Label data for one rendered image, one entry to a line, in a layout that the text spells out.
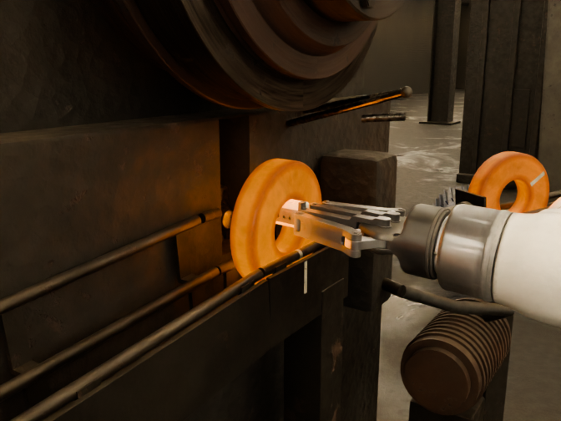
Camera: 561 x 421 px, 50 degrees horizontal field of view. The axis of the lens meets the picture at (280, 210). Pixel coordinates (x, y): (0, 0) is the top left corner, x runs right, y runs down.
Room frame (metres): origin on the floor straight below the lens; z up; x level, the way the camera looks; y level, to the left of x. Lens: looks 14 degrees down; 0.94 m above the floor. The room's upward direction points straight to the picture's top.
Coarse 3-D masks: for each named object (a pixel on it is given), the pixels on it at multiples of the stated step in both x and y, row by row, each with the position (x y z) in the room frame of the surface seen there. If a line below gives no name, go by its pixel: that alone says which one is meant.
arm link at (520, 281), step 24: (528, 216) 0.53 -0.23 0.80; (552, 216) 0.52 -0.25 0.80; (504, 240) 0.52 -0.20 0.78; (528, 240) 0.51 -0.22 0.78; (552, 240) 0.50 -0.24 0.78; (504, 264) 0.51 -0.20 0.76; (528, 264) 0.49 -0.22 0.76; (552, 264) 0.48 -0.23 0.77; (504, 288) 0.51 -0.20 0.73; (528, 288) 0.49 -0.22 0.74; (552, 288) 0.48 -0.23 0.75; (528, 312) 0.50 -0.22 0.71; (552, 312) 0.48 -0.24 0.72
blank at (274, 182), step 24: (264, 168) 0.67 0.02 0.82; (288, 168) 0.68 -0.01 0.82; (240, 192) 0.65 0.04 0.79; (264, 192) 0.64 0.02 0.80; (288, 192) 0.68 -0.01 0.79; (312, 192) 0.73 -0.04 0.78; (240, 216) 0.63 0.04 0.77; (264, 216) 0.64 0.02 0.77; (240, 240) 0.63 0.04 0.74; (264, 240) 0.64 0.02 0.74; (288, 240) 0.71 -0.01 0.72; (240, 264) 0.64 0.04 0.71; (264, 264) 0.64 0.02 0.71
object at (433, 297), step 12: (384, 288) 0.86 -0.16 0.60; (396, 288) 0.84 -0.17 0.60; (408, 288) 0.84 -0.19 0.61; (420, 300) 0.84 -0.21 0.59; (432, 300) 0.85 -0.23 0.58; (444, 300) 0.86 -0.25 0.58; (456, 312) 0.87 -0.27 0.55; (468, 312) 0.87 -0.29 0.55; (480, 312) 0.87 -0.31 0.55; (492, 312) 0.87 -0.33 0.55; (504, 312) 0.87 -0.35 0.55
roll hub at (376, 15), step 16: (304, 0) 0.60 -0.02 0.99; (320, 0) 0.60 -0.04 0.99; (336, 0) 0.59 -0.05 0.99; (352, 0) 0.59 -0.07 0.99; (384, 0) 0.65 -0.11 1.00; (400, 0) 0.69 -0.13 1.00; (336, 16) 0.62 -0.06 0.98; (352, 16) 0.62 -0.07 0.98; (368, 16) 0.62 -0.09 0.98; (384, 16) 0.65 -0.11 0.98
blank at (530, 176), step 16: (496, 160) 1.00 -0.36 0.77; (512, 160) 1.00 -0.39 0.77; (528, 160) 1.01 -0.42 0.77; (480, 176) 0.99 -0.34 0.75; (496, 176) 0.98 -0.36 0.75; (512, 176) 1.00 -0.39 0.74; (528, 176) 1.01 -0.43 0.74; (544, 176) 1.02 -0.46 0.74; (480, 192) 0.97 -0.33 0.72; (496, 192) 0.99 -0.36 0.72; (528, 192) 1.02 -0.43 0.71; (544, 192) 1.03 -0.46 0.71; (496, 208) 0.99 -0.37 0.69; (512, 208) 1.03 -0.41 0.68; (528, 208) 1.01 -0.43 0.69
